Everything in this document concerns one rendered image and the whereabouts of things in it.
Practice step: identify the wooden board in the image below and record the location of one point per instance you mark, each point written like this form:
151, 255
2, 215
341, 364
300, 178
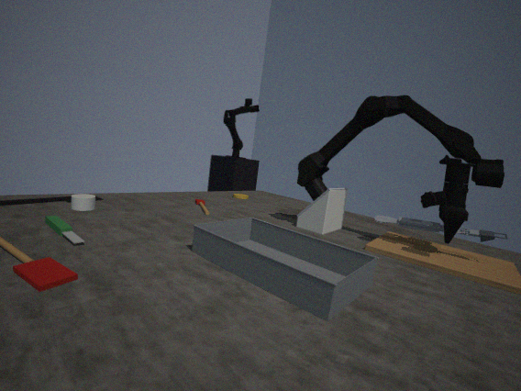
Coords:
445, 259

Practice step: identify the white short cylinder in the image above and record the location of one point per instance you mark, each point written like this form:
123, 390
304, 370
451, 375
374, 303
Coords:
83, 202

